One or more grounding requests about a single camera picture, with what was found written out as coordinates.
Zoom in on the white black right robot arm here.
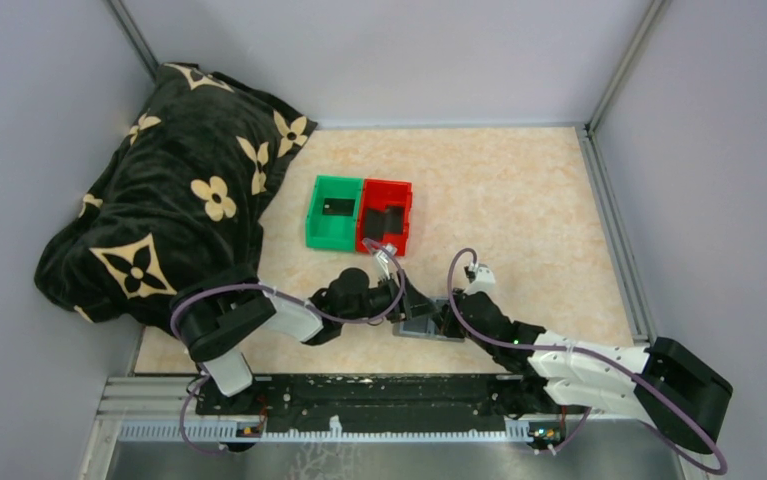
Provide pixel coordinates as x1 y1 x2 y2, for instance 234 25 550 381
434 292 733 455

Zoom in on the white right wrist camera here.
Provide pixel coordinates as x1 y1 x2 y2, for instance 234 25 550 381
463 264 496 295

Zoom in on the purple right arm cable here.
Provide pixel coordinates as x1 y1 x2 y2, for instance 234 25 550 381
447 248 729 476

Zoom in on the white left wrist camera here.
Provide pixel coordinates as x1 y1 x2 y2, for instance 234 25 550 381
372 243 401 281

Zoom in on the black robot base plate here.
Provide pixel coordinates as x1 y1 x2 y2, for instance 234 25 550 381
195 372 590 437

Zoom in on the green plastic bin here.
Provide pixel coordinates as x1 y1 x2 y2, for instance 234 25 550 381
305 175 363 252

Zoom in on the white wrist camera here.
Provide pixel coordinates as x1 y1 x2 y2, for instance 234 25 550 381
463 264 496 295
372 243 401 281

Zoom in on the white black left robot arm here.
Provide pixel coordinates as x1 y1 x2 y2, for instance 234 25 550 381
169 266 440 414

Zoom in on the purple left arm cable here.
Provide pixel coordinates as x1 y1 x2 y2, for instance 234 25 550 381
169 238 407 458

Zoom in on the grey leather card holder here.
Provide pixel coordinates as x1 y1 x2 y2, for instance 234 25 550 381
392 315 465 343

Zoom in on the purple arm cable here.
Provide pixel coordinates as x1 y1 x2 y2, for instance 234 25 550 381
447 248 729 476
169 238 407 458

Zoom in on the dark credit card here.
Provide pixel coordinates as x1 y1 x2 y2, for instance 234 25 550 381
362 208 385 242
384 205 405 235

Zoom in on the red plastic bin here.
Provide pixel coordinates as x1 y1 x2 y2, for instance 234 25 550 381
355 178 413 257

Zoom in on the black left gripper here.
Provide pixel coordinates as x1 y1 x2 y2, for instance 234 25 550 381
340 268 442 323

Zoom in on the grey credit card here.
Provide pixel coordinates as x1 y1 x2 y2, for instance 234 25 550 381
322 198 356 217

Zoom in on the black floral plush blanket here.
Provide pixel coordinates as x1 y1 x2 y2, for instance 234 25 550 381
34 63 317 330

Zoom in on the slotted grey cable duct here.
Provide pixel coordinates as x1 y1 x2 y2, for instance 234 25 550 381
118 417 560 444

